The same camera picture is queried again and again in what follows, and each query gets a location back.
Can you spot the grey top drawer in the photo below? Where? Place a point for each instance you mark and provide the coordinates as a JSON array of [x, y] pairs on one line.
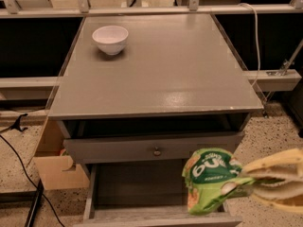
[[132, 149]]

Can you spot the white ceramic bowl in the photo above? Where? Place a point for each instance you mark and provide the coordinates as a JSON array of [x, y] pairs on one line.
[[110, 39]]

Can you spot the cardboard box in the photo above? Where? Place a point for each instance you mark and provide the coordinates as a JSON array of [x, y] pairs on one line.
[[56, 168]]

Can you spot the round metal drawer knob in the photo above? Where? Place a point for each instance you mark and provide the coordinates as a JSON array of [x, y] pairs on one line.
[[157, 152]]

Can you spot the green rice chip bag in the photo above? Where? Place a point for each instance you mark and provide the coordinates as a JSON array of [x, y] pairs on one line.
[[212, 175]]

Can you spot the metal railing frame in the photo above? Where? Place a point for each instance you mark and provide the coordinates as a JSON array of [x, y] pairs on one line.
[[45, 8]]

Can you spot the grey open middle drawer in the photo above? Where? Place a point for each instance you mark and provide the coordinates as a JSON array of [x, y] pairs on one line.
[[144, 194]]

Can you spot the black clamp on floor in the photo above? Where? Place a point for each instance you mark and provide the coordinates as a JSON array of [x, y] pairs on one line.
[[16, 125]]

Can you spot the grey wooden drawer cabinet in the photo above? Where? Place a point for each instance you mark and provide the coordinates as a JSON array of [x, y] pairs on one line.
[[176, 76]]

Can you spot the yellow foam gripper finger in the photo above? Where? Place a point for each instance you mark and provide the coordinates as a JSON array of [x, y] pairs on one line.
[[286, 197], [286, 165]]

